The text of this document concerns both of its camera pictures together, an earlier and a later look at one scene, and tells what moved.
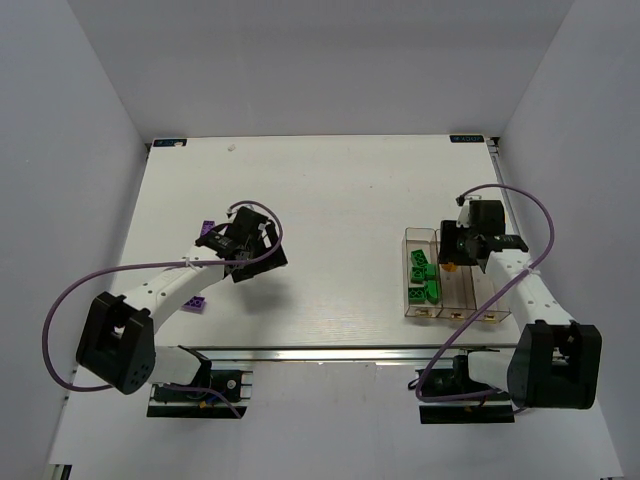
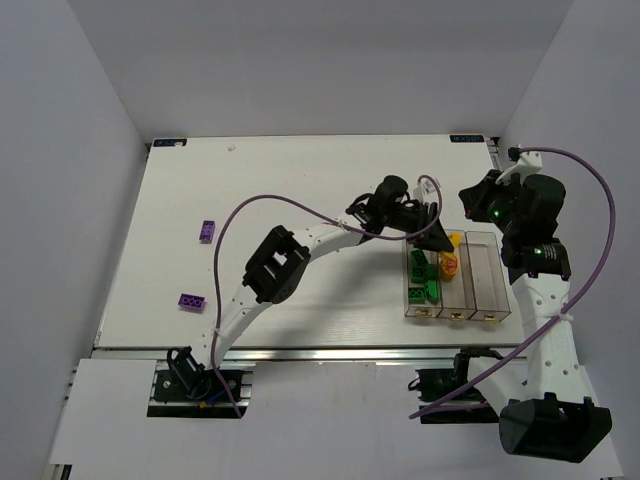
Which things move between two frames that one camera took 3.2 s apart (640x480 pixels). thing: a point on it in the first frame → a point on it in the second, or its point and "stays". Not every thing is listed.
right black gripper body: (451, 250) → (480, 201)
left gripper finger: (278, 259) → (436, 238)
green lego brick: (418, 258) stays
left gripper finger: (250, 271) → (418, 241)
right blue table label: (476, 138) stays
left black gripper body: (265, 251) → (428, 223)
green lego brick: (417, 295) stays
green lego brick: (418, 275) stays
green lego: (434, 291) stays
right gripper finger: (451, 242) → (477, 202)
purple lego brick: (207, 226) stays
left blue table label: (179, 142) stays
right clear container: (483, 292) stays
